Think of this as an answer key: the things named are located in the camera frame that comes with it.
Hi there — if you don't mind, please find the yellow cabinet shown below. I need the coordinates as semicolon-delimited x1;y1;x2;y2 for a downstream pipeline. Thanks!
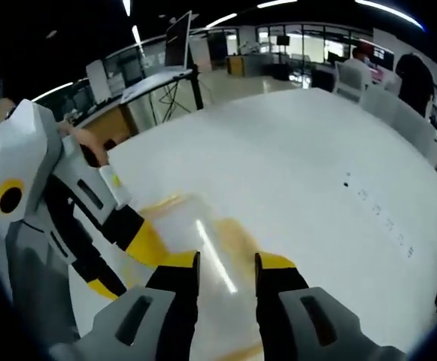
225;55;246;75

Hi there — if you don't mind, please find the white chair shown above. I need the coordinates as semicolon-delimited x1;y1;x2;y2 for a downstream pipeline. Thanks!
361;88;404;127
398;108;437;167

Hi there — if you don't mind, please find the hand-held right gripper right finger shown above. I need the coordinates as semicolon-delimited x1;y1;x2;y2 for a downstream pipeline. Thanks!
253;251;408;361

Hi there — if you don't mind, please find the brown wooden cabinet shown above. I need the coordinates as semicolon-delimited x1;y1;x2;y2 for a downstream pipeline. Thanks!
77;107;140;142

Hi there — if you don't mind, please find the clear box with yellow buckle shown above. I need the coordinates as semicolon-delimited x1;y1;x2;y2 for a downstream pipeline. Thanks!
127;191;302;361

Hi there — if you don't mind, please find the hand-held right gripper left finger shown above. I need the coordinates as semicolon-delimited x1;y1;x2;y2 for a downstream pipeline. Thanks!
48;250;201;361

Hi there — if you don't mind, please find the grey mesh office chair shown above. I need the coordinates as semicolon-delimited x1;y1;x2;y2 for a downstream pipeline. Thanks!
9;247;80;340

